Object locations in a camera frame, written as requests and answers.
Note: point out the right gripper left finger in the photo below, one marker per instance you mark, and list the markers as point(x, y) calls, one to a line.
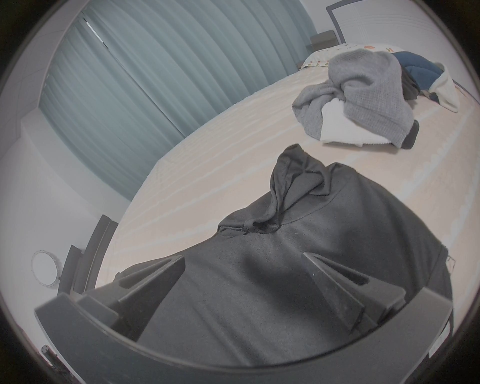
point(146, 296)

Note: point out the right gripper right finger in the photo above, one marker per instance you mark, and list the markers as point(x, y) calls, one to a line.
point(352, 296)

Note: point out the black T-shirt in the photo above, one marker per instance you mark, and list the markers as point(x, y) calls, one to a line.
point(300, 232)

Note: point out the bed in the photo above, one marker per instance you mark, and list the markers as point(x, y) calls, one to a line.
point(243, 150)

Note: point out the pile of clothes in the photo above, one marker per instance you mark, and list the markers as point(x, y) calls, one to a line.
point(367, 97)

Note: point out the blue-green curtain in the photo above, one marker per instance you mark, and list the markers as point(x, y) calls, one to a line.
point(93, 131)
point(187, 56)

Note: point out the white printed pillow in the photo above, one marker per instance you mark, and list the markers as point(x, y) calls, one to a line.
point(318, 58)

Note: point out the grey bedside table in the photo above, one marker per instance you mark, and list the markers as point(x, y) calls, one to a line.
point(324, 37)

